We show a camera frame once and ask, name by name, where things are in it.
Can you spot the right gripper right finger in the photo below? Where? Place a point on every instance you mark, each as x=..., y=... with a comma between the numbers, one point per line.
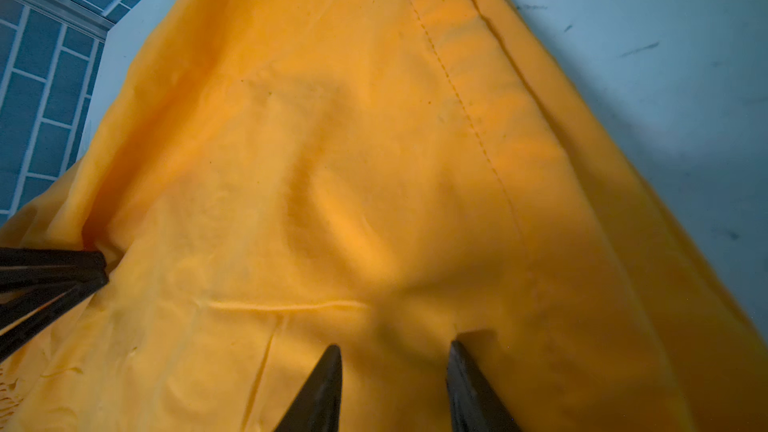
x=474, y=405

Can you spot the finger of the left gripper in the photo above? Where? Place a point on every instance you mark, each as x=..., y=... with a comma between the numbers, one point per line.
x=39, y=286

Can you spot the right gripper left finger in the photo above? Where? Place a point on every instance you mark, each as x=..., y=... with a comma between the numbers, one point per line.
x=316, y=407

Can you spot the orange shorts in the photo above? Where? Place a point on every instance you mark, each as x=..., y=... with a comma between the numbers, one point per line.
x=279, y=175

